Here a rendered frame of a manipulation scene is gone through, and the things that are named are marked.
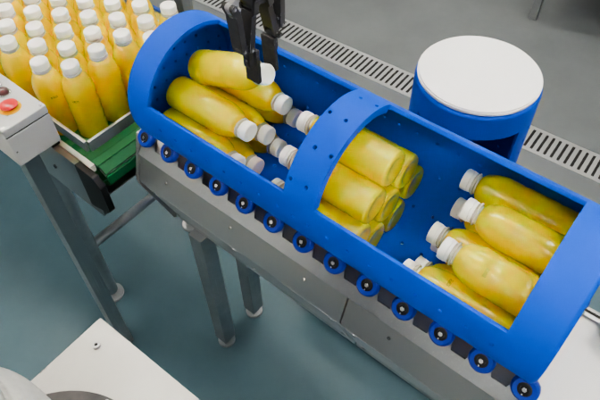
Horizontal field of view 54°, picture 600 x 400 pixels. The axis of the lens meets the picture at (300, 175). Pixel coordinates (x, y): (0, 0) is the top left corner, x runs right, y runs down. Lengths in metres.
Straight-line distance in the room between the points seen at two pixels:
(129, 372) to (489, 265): 0.55
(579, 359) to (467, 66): 0.66
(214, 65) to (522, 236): 0.62
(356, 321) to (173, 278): 1.22
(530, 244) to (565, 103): 2.15
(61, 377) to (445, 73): 0.97
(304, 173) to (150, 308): 1.37
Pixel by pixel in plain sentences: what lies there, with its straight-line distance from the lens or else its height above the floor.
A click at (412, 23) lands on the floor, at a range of 3.39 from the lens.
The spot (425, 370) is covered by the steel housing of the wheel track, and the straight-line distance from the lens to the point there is 1.13.
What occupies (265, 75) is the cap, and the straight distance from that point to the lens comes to 1.07.
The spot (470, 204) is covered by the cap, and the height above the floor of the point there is 1.14.
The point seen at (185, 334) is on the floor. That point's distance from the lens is 2.15.
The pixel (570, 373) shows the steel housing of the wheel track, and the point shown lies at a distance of 1.13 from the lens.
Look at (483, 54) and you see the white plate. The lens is 1.46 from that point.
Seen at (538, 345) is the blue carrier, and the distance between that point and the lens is 0.88.
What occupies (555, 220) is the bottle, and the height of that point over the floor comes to 1.14.
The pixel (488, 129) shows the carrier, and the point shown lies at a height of 0.99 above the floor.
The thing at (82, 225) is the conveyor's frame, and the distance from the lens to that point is 1.94.
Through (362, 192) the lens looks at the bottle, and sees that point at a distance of 0.97.
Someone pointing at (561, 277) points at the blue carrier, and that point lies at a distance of 0.85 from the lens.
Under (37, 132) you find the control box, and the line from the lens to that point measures 1.32.
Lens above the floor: 1.89
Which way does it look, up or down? 49 degrees down
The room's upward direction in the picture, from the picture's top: 2 degrees counter-clockwise
